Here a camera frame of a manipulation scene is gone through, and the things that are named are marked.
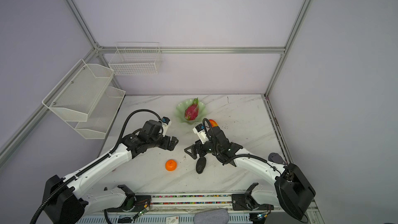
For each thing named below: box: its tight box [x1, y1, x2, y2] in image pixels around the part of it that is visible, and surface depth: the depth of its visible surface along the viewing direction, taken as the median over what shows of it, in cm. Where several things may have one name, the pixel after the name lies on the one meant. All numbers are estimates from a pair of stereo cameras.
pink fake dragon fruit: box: [184, 97, 199, 121], surface depth 103 cm
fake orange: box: [164, 159, 178, 172], surface depth 85 cm
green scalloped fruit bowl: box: [175, 99, 207, 125], surface depth 109 cm
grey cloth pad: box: [193, 207, 230, 224], surface depth 69 cm
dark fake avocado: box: [195, 156, 207, 175], surface depth 84 cm
